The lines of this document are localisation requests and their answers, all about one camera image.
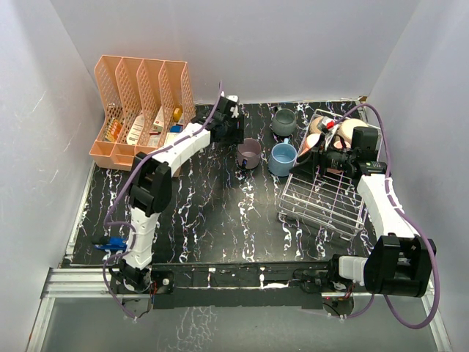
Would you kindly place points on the white wire dish rack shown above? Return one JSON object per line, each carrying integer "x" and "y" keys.
{"x": 331, "y": 201}

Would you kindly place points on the pink mug white inside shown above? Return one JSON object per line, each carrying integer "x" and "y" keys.
{"x": 336, "y": 171}

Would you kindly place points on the light pink mug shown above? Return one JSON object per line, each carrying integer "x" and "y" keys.
{"x": 311, "y": 141}

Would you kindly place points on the orange red packet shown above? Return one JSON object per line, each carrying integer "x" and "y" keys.
{"x": 113, "y": 131}

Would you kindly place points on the pink plastic file organizer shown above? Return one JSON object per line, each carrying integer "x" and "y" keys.
{"x": 131, "y": 86}

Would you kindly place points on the white red medicine box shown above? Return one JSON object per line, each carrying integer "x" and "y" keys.
{"x": 159, "y": 122}

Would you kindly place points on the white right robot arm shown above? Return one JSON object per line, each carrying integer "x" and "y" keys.
{"x": 399, "y": 264}

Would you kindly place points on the tan glazed round mug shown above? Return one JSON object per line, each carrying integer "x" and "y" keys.
{"x": 315, "y": 124}

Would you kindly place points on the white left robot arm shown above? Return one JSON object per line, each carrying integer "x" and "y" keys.
{"x": 151, "y": 189}

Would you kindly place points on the white labelled box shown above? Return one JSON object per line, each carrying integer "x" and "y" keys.
{"x": 136, "y": 130}

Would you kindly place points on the light blue ceramic mug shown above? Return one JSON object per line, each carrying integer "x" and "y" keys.
{"x": 282, "y": 158}

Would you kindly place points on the black front mounting rail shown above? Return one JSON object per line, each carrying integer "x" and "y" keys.
{"x": 258, "y": 284}

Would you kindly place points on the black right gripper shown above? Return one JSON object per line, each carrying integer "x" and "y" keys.
{"x": 311, "y": 159}

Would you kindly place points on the white printed flat box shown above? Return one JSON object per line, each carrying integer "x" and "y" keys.
{"x": 170, "y": 138}

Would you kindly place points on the blue stapler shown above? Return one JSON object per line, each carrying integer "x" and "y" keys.
{"x": 113, "y": 244}

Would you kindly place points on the dark grey round mug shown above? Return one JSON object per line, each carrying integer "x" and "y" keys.
{"x": 284, "y": 122}

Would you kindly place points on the blue white small box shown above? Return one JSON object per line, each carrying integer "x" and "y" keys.
{"x": 177, "y": 128}

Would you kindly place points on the yellow small bottle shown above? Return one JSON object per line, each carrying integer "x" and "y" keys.
{"x": 177, "y": 114}

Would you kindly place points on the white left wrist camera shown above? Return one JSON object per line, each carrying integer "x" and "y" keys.
{"x": 228, "y": 105}

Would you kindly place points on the green-inside mushroom pattern mug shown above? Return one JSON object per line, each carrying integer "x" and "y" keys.
{"x": 346, "y": 128}

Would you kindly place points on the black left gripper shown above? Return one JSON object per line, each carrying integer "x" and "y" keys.
{"x": 237, "y": 136}

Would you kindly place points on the purple ceramic mug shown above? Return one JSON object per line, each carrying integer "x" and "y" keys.
{"x": 249, "y": 154}

